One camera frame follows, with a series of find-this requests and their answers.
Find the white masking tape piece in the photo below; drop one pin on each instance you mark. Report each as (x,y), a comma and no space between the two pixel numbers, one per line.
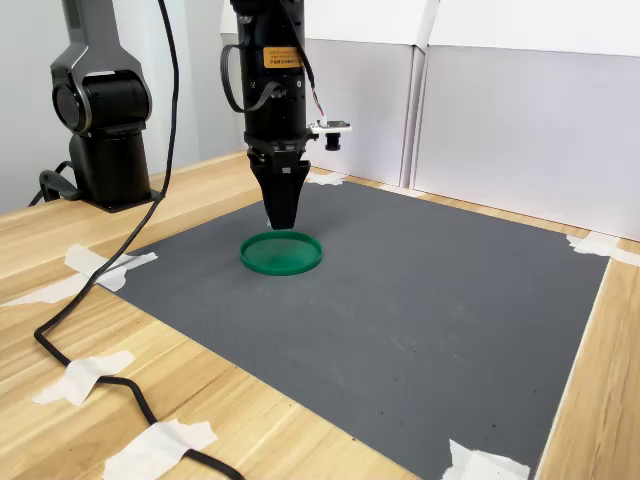
(595,245)
(80,375)
(150,450)
(325,179)
(480,465)
(80,260)

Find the small white camera board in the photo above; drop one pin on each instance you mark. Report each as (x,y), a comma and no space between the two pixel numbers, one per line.
(332,127)

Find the dark grey mat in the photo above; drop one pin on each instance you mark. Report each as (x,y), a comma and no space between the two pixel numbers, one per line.
(400,325)

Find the round green lid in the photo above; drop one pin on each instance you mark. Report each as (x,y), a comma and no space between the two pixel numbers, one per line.
(300,255)

